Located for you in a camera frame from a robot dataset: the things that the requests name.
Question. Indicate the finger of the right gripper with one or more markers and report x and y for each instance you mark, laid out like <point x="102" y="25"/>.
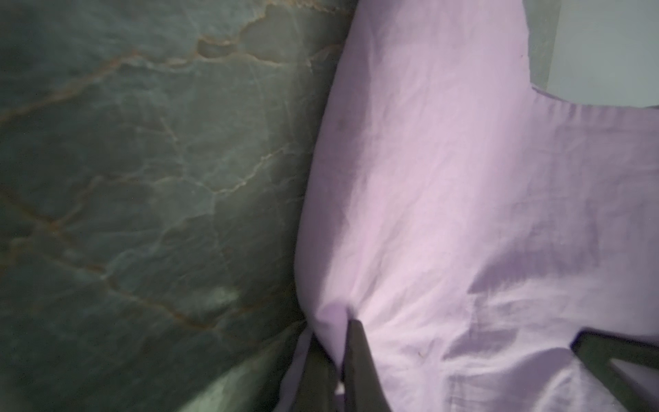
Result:
<point x="626" y="367"/>

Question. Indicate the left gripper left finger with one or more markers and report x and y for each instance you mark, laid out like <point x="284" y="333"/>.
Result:
<point x="317" y="389"/>

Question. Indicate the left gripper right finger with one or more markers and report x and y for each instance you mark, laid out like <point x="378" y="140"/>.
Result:
<point x="363" y="391"/>

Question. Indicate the purple pants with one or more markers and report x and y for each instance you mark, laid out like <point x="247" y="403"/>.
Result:
<point x="472" y="223"/>

